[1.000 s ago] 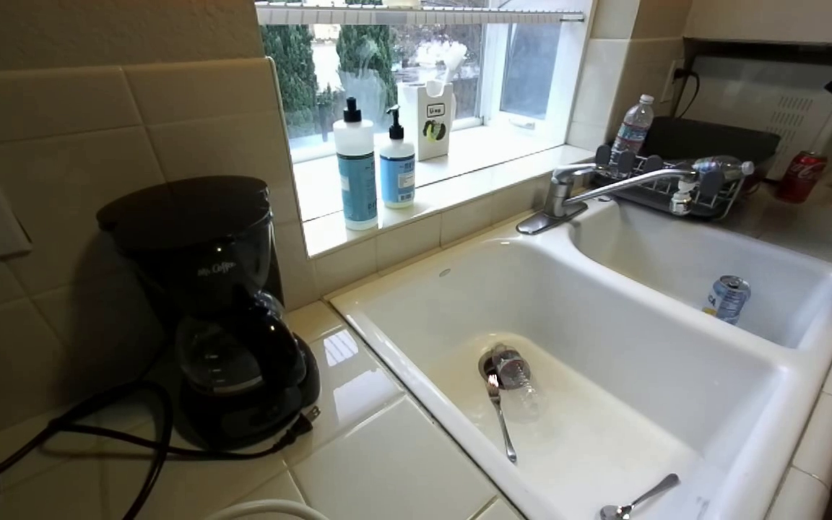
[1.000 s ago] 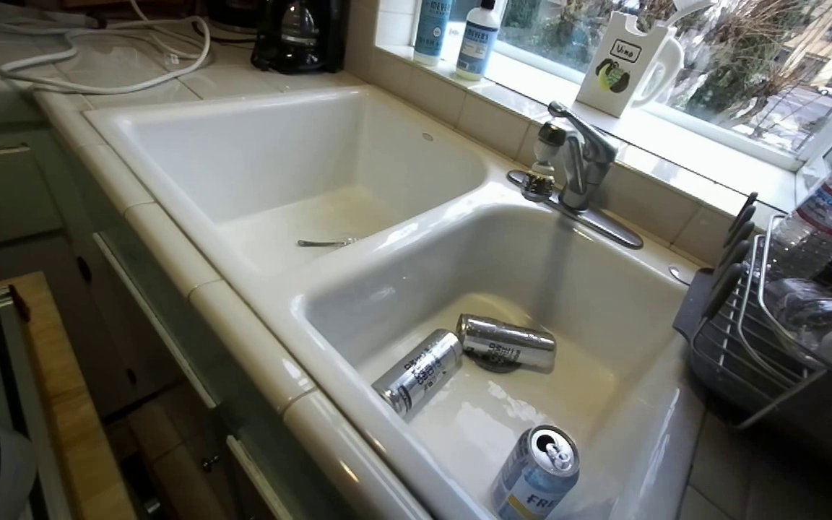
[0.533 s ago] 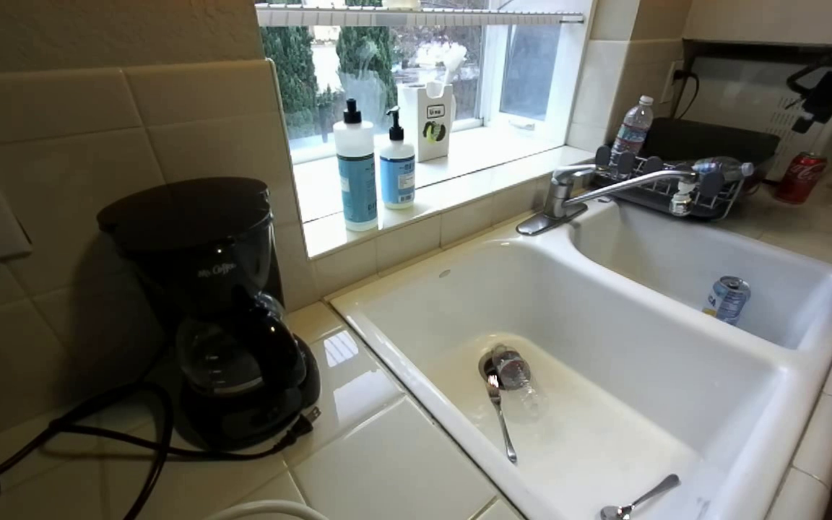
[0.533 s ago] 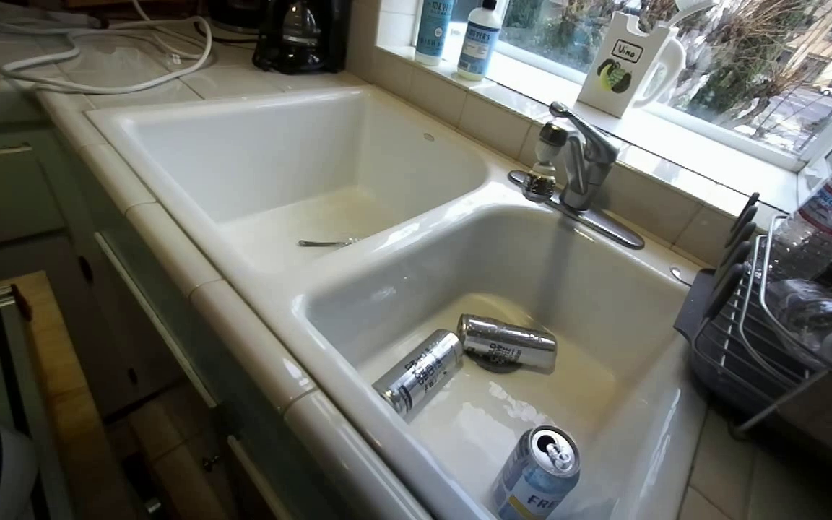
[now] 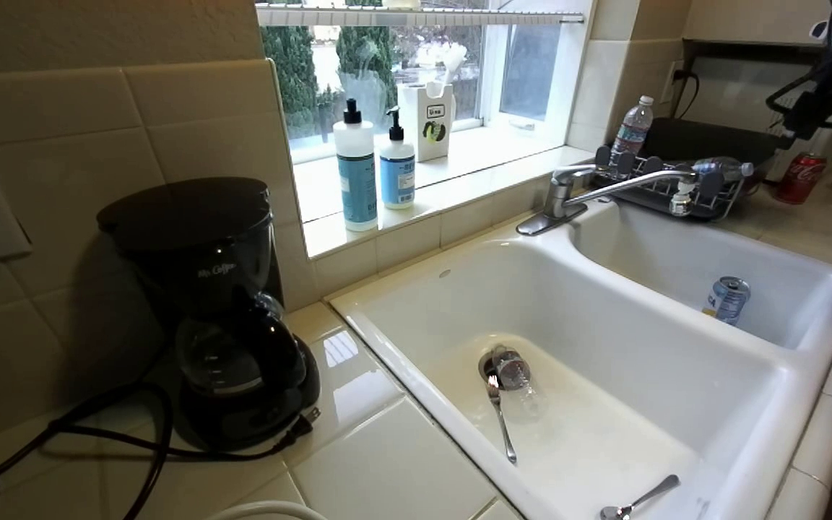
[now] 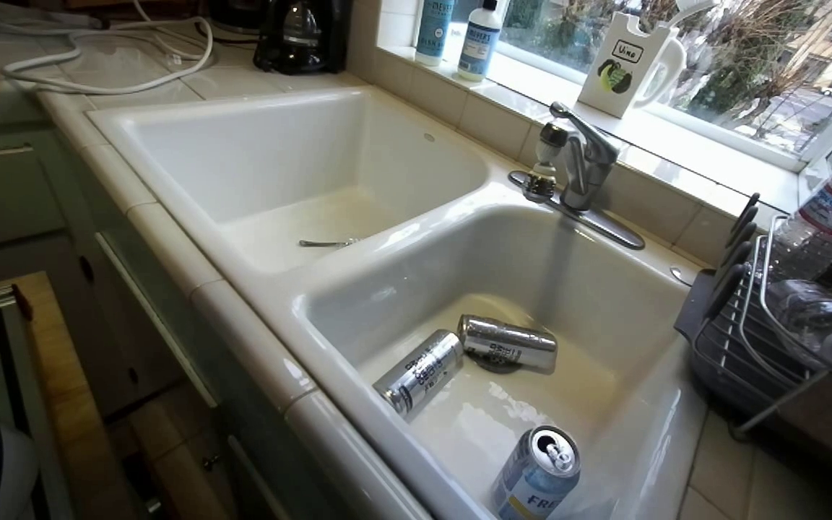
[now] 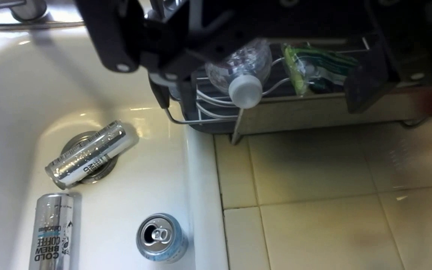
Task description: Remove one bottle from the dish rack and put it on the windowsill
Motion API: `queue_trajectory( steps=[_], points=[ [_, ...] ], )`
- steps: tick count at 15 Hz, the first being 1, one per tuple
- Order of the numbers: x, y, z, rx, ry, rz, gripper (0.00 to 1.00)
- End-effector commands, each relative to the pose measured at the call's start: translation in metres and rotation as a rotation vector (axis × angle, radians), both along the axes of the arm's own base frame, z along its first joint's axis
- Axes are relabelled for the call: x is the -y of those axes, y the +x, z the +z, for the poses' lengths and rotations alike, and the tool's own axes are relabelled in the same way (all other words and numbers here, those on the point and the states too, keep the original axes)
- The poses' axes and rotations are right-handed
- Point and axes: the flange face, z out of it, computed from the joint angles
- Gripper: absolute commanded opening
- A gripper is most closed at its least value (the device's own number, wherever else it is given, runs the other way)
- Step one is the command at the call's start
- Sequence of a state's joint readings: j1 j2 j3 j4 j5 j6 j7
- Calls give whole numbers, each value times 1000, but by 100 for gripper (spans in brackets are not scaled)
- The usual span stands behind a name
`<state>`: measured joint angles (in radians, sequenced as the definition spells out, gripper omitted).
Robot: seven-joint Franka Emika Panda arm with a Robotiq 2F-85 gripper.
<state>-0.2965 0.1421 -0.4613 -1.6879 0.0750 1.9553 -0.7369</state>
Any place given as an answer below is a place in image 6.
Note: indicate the short blue label soap bottle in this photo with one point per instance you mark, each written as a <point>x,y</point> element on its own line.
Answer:
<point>480,39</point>

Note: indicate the tall blue label soap bottle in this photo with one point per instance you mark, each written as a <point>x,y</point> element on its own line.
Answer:
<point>436,23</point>

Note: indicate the silver can with black print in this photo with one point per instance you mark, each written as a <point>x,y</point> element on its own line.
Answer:
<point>420,373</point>

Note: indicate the plain silver can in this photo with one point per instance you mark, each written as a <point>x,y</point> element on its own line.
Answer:
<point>506,344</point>

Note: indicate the chrome lever faucet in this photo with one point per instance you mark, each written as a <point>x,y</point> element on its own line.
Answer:
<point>580,160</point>

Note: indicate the white double basin sink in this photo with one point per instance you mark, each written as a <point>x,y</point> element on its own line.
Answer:
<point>245,146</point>

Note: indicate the blue and silver can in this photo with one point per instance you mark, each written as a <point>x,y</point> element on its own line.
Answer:
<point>535,478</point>

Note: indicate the black coffee maker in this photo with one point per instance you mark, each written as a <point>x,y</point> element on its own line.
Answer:
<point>301,36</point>

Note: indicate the wooden board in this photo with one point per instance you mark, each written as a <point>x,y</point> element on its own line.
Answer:
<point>64,384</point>

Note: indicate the white kitchen cabinet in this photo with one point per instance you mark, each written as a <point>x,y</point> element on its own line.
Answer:
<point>2,191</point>

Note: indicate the window with white frame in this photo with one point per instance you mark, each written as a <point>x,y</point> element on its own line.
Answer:
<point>745,68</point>

